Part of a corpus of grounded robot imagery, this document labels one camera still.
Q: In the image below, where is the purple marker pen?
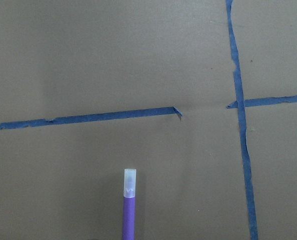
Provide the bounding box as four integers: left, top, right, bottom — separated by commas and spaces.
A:
122, 168, 137, 240

